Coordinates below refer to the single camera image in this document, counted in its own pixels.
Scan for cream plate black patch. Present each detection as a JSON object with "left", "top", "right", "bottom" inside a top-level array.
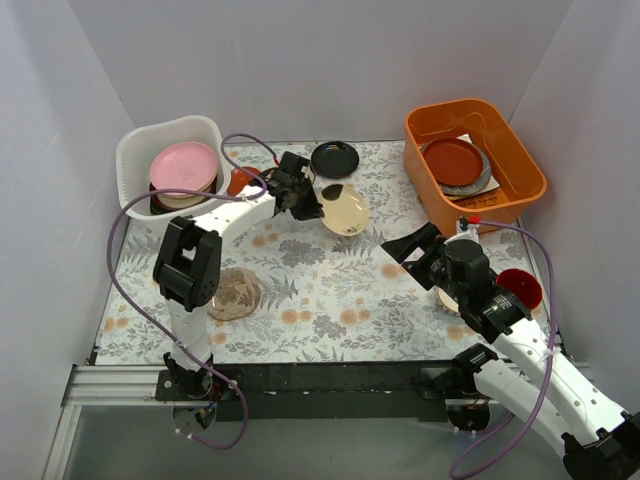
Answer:
[{"left": 318, "top": 184, "right": 370, "bottom": 237}]

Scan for black round plate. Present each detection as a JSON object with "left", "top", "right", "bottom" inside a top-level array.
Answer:
[{"left": 310, "top": 141, "right": 360, "bottom": 179}]

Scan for pink round plate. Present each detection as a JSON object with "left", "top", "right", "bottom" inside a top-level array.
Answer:
[{"left": 149, "top": 142, "right": 219, "bottom": 191}]

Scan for large yellow round plate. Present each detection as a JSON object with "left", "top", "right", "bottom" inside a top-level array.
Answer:
[{"left": 152, "top": 191, "right": 208, "bottom": 210}]

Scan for red rimmed round plate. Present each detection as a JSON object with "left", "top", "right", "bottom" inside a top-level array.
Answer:
[{"left": 149, "top": 194, "right": 208, "bottom": 215}]

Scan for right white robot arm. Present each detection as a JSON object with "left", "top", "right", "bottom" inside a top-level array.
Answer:
[{"left": 381, "top": 219, "right": 639, "bottom": 479}]

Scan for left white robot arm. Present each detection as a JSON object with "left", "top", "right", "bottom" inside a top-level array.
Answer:
[{"left": 153, "top": 151, "right": 324, "bottom": 400}]

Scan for grey plate in orange bin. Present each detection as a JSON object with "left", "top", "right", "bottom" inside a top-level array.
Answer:
[{"left": 422, "top": 138, "right": 492, "bottom": 196}]

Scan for square board in orange bin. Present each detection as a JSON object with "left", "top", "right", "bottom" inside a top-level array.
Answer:
[{"left": 440, "top": 134, "right": 500, "bottom": 208}]

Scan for red plate in orange bin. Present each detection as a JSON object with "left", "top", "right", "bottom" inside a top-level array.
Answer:
[{"left": 422, "top": 138, "right": 483, "bottom": 187}]

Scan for orange plastic bin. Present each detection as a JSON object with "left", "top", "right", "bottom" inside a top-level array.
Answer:
[{"left": 403, "top": 98, "right": 547, "bottom": 236}]

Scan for white plastic bin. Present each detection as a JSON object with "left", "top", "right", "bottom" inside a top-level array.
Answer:
[{"left": 116, "top": 115, "right": 232, "bottom": 238}]

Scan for white small bowl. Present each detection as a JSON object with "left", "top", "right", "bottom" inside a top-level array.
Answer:
[{"left": 437, "top": 288, "right": 460, "bottom": 315}]

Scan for small red plate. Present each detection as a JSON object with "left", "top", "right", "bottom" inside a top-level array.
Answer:
[{"left": 227, "top": 166, "right": 260, "bottom": 196}]

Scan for red and black mug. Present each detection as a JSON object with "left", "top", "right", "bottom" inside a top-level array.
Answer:
[{"left": 496, "top": 268, "right": 543, "bottom": 310}]

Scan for floral table mat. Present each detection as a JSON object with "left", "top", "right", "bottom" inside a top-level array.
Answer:
[{"left": 94, "top": 140, "right": 559, "bottom": 365}]

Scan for brown glass bowl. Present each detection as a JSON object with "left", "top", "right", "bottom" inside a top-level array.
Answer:
[{"left": 207, "top": 267, "right": 261, "bottom": 321}]

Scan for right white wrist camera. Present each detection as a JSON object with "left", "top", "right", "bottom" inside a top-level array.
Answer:
[{"left": 456, "top": 216, "right": 481, "bottom": 243}]

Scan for black metal base rail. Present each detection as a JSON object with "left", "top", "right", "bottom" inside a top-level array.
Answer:
[{"left": 62, "top": 359, "right": 601, "bottom": 424}]

